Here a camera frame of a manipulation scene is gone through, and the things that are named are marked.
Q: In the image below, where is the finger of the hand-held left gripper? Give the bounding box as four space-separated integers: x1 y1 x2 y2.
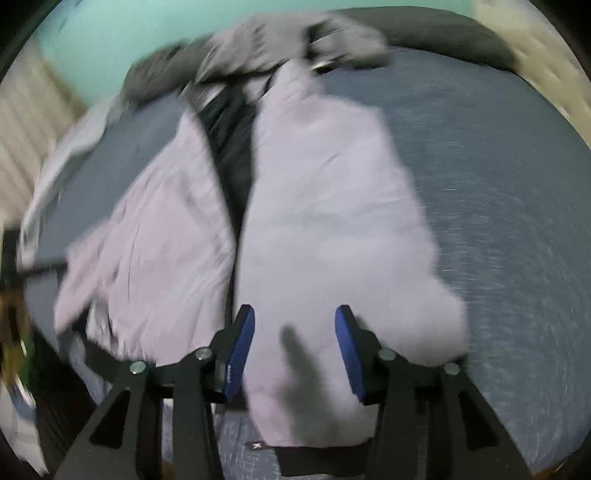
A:
19 261 68 280

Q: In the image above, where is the lavender jacket with black trim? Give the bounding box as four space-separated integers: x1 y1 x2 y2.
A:
54 60 468 464

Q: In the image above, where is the light blue bed sheet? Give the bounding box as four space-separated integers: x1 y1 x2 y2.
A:
21 99 125 259

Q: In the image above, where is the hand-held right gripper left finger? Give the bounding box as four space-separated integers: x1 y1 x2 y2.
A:
53 304 256 480

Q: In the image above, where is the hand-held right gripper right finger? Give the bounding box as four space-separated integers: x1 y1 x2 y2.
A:
335 305 534 480

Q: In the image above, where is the cream tufted headboard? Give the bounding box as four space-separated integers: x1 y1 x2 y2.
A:
475 0 591 148

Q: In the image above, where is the grey hooded jacket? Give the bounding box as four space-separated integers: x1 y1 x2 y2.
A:
196 11 393 86

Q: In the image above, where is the blue bed cover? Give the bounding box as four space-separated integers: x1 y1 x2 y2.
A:
23 46 591 476

